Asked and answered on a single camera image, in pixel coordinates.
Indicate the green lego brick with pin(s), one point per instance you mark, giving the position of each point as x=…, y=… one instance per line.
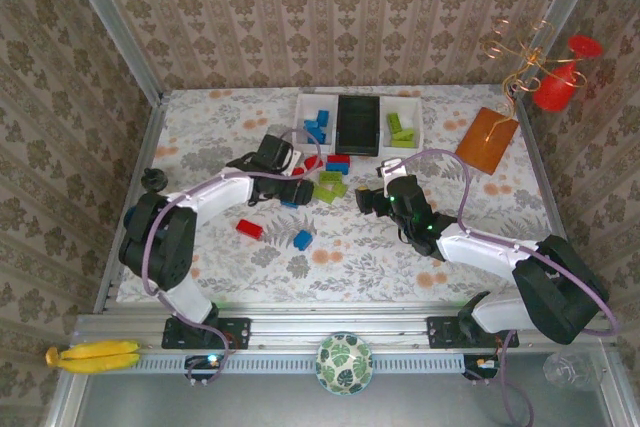
x=400, y=144
x=322, y=193
x=340, y=190
x=404, y=135
x=330, y=177
x=395, y=122

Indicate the long blue lego brick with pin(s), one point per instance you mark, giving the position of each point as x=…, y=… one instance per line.
x=337, y=168

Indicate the long red lego brick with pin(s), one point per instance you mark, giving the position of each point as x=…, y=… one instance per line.
x=249, y=229
x=338, y=158

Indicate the white plastic bin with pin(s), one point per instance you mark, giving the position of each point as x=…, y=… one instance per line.
x=306, y=107
x=414, y=114

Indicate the black plastic bin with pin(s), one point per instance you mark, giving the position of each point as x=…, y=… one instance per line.
x=357, y=122

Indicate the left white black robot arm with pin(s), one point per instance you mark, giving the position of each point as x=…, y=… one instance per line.
x=220, y=192

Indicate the small black knob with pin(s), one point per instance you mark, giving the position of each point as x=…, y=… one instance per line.
x=154, y=179

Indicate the leaf pattern bowl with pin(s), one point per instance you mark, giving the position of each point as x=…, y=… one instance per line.
x=345, y=362

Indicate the small black controller board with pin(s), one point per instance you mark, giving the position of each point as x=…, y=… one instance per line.
x=205, y=362
x=482, y=363

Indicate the red plastic goblet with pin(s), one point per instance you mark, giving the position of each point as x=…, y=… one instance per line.
x=552, y=89

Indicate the clear drinking glass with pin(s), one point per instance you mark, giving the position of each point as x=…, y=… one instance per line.
x=570, y=372

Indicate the yellow banana bunch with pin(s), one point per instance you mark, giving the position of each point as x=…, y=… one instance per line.
x=100, y=357

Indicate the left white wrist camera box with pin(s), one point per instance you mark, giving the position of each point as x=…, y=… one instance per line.
x=297, y=161

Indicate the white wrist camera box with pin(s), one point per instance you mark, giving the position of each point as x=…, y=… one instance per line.
x=297, y=161
x=390, y=167

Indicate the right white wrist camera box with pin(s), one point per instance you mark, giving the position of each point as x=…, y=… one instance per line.
x=390, y=167

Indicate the aluminium side rail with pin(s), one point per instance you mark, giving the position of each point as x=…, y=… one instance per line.
x=545, y=172
x=141, y=147

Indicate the wide aluminium base rail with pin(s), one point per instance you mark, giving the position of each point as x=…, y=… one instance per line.
x=340, y=322

